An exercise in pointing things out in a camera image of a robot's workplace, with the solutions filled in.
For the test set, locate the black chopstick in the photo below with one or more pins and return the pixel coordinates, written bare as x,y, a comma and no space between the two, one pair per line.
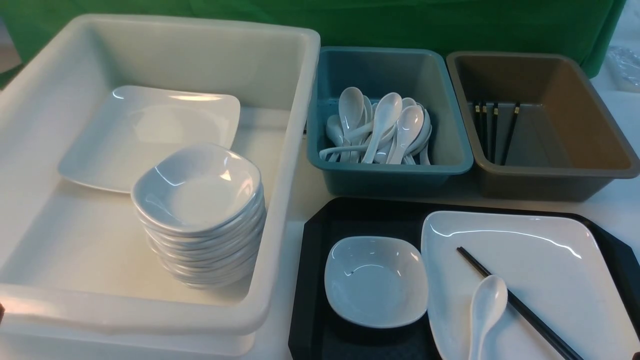
561,346
510,133
484,127
494,132

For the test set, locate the green cloth backdrop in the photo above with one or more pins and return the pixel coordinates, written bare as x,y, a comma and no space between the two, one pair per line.
578,29

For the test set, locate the large white plastic tub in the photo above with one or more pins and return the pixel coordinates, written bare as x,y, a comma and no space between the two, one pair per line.
78,279

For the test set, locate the small white bowl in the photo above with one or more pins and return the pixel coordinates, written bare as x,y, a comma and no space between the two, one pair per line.
376,282

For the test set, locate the white square rice plate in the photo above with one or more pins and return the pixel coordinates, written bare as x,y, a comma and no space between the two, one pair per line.
552,264

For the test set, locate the stack of white bowls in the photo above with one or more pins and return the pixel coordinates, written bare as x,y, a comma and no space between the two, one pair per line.
203,209

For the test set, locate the teal plastic bin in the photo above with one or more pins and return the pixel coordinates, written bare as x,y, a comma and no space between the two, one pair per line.
415,73

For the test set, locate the white square plate in tub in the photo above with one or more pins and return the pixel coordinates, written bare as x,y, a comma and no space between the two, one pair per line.
137,127

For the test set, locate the brown plastic bin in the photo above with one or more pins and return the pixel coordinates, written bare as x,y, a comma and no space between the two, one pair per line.
566,145

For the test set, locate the black serving tray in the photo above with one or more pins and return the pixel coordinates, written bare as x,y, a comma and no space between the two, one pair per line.
318,333

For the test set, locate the white spoon in bin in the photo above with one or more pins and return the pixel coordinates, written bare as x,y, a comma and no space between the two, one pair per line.
350,110
409,126
386,114

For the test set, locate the white ceramic spoon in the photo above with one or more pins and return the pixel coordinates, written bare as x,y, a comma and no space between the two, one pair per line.
488,304

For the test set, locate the black chopstick in bin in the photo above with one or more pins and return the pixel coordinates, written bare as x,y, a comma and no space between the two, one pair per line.
484,127
494,132
510,133

